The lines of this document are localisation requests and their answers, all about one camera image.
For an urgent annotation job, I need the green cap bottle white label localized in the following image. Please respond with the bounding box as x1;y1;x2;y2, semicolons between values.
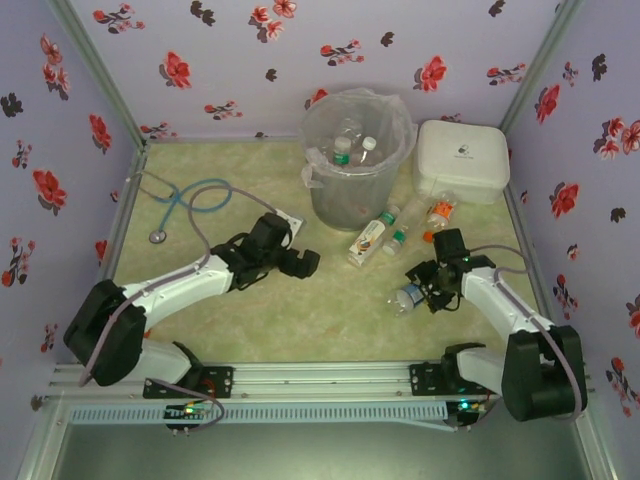
347;204;401;268

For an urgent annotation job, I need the aluminium frame post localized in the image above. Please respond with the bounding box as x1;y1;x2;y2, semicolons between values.
499;0;585;132
47;0;150;147

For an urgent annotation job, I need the white square lidded box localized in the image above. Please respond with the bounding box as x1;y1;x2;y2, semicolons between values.
412;119;511;206

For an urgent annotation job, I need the grey left arm cable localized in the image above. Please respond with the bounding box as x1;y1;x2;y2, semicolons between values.
78;184;284;432

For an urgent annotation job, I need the left controller circuit board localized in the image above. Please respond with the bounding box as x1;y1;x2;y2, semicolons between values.
164;402;214;426

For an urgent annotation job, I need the orange label bottle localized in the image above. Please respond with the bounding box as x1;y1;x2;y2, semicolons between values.
422;192;459;244

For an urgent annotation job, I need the white slotted cable duct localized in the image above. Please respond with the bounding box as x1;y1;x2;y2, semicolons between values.
67;403;447;426

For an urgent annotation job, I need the right controller circuit board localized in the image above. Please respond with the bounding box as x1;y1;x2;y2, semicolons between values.
449;398;489;426

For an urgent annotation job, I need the controller circuit board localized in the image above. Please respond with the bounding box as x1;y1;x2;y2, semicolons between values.
164;402;214;426
449;398;489;426

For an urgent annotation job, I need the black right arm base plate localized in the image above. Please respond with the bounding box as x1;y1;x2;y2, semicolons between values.
408;363;500;397

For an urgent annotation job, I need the blue tube stethoscope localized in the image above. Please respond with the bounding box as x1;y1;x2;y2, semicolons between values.
133;169;234;246

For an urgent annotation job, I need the grey translucent plastic bin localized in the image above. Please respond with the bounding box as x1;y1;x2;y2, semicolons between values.
299;87;419;232

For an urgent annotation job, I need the aluminium mounting rail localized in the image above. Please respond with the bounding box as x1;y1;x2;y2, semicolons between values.
49;360;596;401

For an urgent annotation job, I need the small crushed bottle blue label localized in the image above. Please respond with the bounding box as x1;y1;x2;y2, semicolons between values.
387;284;431;320

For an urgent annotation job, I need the clear plastic bin liner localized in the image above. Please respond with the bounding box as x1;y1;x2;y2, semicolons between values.
299;87;419;191

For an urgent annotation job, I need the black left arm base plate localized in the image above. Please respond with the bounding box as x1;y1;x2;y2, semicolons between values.
143;366;235;400

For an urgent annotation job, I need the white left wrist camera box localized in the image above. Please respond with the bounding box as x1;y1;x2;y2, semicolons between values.
276;212;305;236

